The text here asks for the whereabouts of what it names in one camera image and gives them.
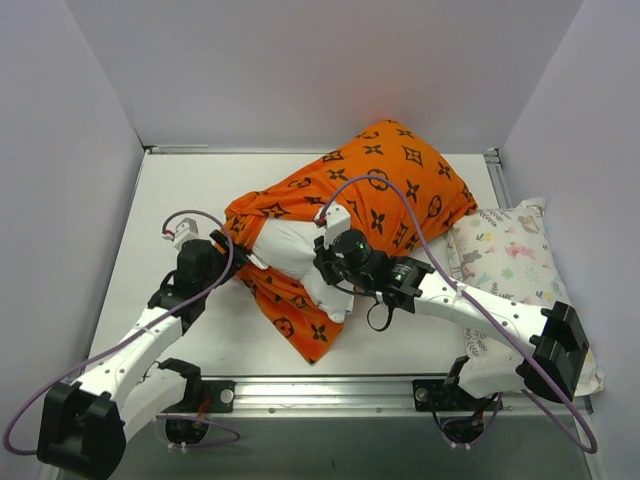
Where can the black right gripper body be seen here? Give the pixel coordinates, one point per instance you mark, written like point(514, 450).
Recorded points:
point(323, 261)

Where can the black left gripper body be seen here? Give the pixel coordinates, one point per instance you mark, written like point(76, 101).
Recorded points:
point(226, 248)

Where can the orange patterned plush pillowcase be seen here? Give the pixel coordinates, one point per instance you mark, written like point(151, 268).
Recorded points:
point(399, 191)

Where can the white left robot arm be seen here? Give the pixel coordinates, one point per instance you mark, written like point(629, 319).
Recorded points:
point(86, 425)

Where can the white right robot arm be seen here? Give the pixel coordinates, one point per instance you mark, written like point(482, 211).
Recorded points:
point(547, 346)

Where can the white floral deer pillow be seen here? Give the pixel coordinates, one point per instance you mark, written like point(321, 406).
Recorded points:
point(506, 253)

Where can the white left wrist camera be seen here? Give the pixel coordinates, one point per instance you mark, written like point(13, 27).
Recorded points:
point(185, 231)

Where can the aluminium back frame rail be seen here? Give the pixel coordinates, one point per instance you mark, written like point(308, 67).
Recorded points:
point(207, 149)

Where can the aluminium frame rail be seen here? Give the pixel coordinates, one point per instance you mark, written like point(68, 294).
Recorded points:
point(207, 149)
point(495, 170)
point(320, 395)

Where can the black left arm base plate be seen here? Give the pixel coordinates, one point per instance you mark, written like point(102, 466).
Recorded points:
point(206, 396)

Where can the aluminium front frame rail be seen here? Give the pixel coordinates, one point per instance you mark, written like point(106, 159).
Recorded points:
point(320, 395)

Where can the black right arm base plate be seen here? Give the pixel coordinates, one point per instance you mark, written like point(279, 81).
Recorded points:
point(434, 395)

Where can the aluminium right frame rail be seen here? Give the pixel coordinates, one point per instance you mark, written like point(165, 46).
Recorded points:
point(495, 170)

